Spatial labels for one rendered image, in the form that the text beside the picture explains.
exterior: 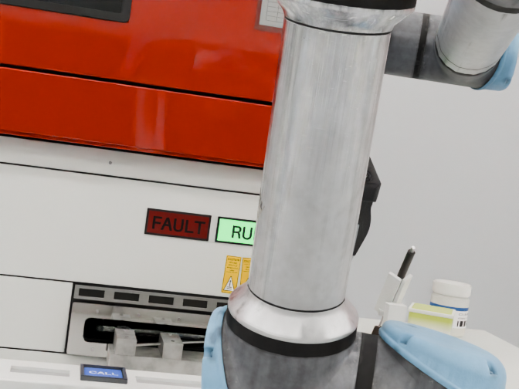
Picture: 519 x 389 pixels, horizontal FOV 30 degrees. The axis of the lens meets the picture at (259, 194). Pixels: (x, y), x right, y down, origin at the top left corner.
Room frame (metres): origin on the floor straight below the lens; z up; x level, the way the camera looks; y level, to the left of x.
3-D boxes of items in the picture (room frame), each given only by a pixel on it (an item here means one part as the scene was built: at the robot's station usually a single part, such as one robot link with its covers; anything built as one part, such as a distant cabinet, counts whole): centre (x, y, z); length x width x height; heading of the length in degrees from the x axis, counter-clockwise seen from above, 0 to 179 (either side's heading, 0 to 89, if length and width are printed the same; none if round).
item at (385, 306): (1.50, -0.23, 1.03); 0.06 x 0.04 x 0.13; 11
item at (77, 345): (1.76, 0.09, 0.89); 0.44 x 0.02 x 0.10; 101
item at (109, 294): (1.77, 0.09, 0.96); 0.44 x 0.01 x 0.02; 101
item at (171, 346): (1.68, 0.12, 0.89); 0.08 x 0.03 x 0.03; 11
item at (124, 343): (1.66, 0.20, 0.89); 0.08 x 0.03 x 0.03; 11
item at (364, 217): (1.21, -0.12, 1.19); 0.05 x 0.02 x 0.09; 101
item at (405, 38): (1.13, -0.10, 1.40); 0.11 x 0.11 x 0.08; 84
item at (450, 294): (1.78, -0.37, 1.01); 0.07 x 0.07 x 0.10
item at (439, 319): (1.60, -0.31, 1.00); 0.07 x 0.07 x 0.07; 76
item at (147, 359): (1.69, 0.04, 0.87); 0.36 x 0.08 x 0.03; 101
